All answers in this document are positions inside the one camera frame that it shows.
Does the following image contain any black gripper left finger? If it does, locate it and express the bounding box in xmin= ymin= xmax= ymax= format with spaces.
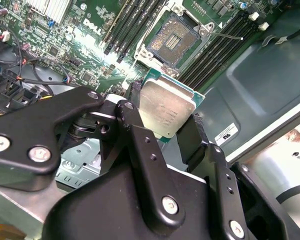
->
xmin=0 ymin=80 xmax=187 ymax=237

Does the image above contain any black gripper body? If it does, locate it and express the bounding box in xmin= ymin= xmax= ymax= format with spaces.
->
xmin=41 ymin=107 xmax=230 ymax=240

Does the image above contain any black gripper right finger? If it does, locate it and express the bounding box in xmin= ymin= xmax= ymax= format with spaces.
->
xmin=176 ymin=112 xmax=289 ymax=240

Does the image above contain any silver CPU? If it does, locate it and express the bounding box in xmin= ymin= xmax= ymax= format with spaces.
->
xmin=139 ymin=66 xmax=206 ymax=144

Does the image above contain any metal locking lever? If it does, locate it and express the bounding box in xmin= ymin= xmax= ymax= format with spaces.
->
xmin=211 ymin=29 xmax=244 ymax=41
xmin=139 ymin=0 xmax=165 ymax=49

